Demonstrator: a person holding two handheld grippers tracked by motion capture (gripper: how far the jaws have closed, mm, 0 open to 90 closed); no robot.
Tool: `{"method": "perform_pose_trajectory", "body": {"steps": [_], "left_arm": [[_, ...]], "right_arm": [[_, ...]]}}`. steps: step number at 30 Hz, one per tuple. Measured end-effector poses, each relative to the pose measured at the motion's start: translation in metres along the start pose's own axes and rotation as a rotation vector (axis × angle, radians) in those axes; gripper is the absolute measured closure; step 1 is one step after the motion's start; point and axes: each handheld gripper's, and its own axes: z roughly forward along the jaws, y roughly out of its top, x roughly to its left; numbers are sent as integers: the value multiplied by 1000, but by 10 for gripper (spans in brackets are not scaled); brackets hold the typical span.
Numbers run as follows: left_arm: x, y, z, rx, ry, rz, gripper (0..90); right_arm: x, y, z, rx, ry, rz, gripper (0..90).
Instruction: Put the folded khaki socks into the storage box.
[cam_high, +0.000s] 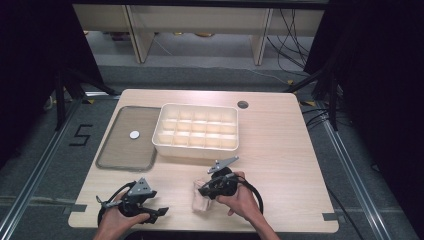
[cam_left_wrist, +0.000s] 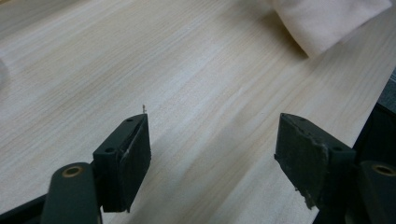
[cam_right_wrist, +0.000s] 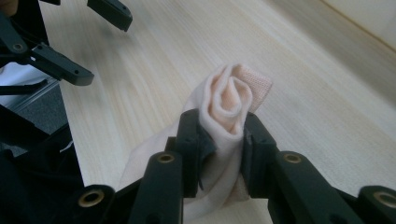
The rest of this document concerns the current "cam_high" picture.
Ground person's left hand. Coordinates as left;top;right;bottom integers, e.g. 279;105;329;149
94;202;151;240

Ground black floor cables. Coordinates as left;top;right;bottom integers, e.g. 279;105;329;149
300;105;335;130

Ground person's right hand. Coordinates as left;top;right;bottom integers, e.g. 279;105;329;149
215;171;263;223

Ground pink sock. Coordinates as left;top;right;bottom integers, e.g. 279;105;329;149
191;179;215;213

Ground white floor cable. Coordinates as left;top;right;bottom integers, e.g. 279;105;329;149
244;67;290;85

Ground black curtain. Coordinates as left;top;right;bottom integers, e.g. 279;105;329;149
303;0;424;232
0;0;105;169

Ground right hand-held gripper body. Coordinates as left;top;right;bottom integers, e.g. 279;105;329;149
206;155;240;197

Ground aluminium floor rail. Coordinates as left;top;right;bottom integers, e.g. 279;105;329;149
319;109;392;240
0;97;84;240

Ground white background desk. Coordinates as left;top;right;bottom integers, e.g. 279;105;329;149
73;4;326;66

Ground grey metal tray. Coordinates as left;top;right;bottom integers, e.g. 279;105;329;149
95;105;162;173

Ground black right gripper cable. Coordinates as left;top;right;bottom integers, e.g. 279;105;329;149
233;175;265;215

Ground white compartment storage box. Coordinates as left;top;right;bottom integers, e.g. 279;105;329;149
151;102;240;162

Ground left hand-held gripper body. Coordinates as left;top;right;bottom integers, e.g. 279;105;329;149
117;177;150;218

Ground black hanging cables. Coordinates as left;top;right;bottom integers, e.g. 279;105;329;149
265;8;315;73

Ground black metal stand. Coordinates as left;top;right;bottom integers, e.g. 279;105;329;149
282;64;340;132
54;65;122;132

